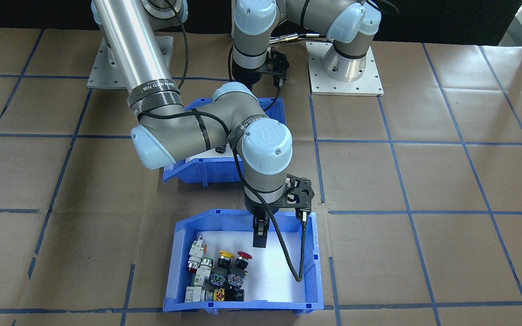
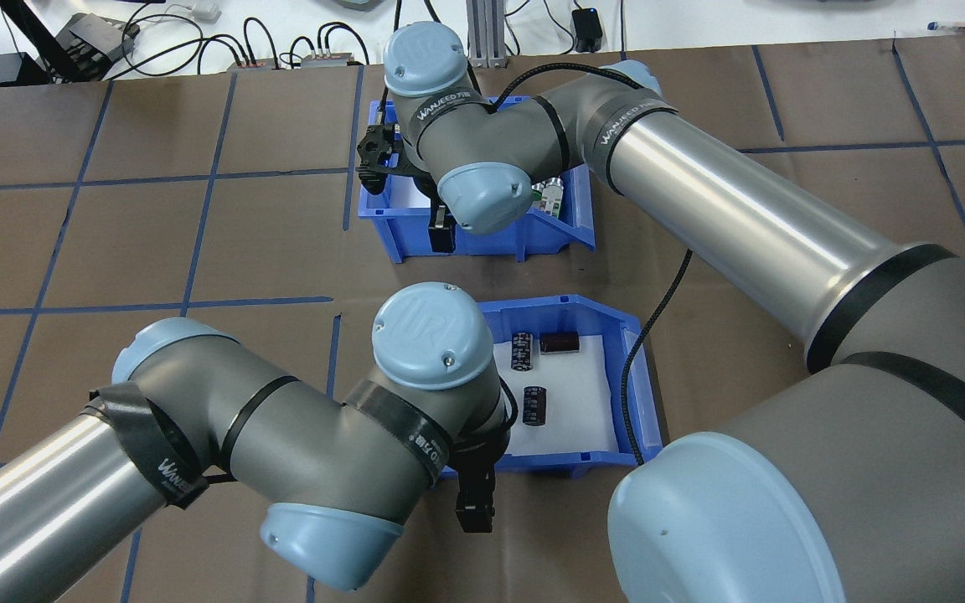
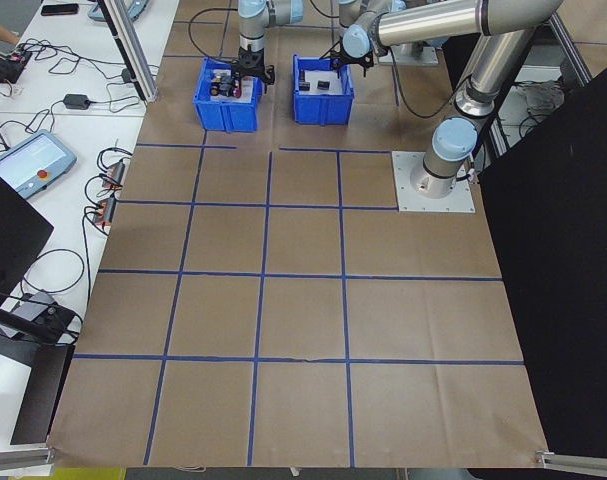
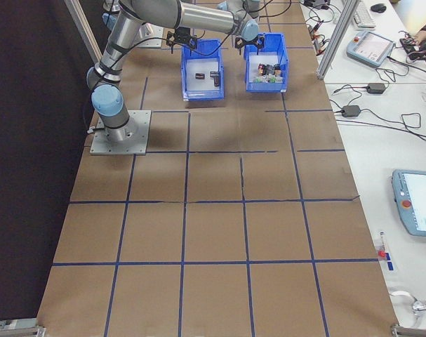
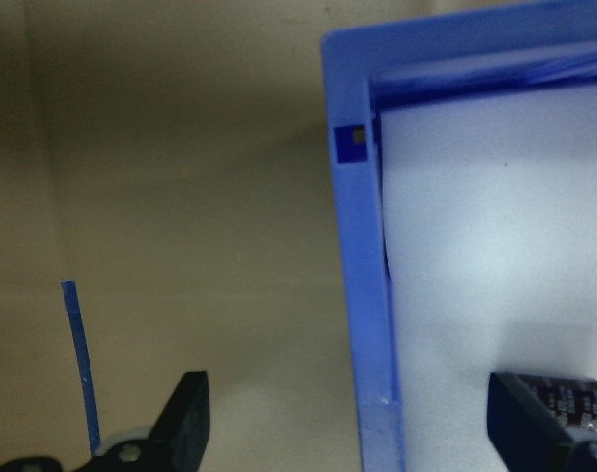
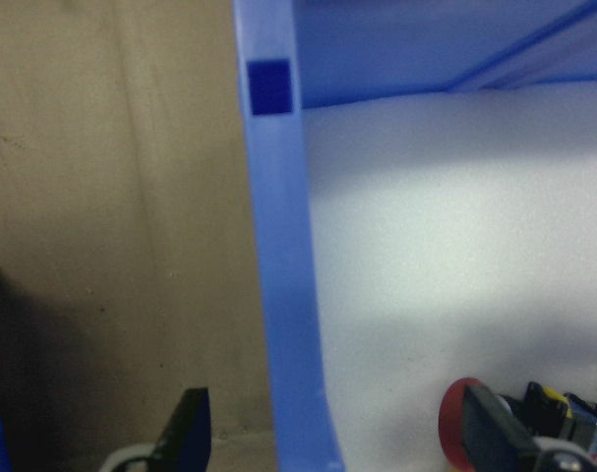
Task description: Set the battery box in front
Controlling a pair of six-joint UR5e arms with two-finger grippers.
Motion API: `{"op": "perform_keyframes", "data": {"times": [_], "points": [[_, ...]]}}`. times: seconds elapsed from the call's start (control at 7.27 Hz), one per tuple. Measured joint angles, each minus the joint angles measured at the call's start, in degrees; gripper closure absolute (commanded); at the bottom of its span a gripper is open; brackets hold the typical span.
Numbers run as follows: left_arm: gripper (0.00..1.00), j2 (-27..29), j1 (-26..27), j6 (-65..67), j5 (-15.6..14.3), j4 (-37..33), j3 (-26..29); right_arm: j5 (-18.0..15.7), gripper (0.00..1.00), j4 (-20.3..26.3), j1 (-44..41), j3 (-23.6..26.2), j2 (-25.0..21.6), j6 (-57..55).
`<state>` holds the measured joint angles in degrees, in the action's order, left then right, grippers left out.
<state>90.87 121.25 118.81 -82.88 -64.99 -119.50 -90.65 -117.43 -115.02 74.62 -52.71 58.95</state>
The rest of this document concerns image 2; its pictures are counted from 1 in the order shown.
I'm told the blue plastic storage bin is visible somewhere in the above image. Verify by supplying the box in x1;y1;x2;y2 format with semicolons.
357;99;598;265
441;293;666;480

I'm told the black power adapter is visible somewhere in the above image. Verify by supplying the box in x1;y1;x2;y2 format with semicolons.
573;7;605;54

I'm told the black metal stand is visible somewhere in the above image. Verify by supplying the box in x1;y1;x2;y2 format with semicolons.
0;0;142;85

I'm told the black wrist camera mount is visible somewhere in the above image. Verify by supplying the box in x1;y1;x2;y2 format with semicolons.
355;121;416;195

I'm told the aluminium profile post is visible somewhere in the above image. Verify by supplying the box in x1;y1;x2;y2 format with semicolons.
466;0;510;70

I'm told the thin black cable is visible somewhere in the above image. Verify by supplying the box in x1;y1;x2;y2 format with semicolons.
503;0;575;53
244;17;282;68
315;21;370;66

